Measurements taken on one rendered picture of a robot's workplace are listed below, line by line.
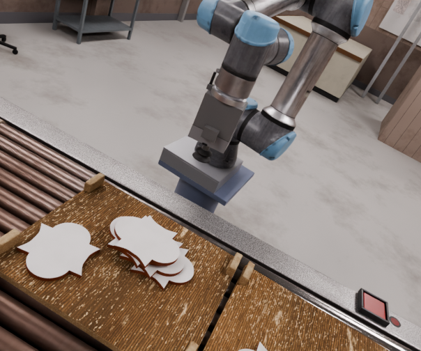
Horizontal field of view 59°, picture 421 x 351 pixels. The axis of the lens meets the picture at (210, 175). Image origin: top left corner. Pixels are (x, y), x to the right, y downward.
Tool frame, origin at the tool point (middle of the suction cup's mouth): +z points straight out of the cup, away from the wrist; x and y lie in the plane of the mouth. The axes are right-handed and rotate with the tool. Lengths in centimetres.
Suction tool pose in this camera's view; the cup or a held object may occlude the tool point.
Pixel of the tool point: (201, 157)
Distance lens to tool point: 83.9
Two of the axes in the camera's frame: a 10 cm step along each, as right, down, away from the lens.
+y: 9.0, 4.4, -0.4
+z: -3.7, 7.9, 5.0
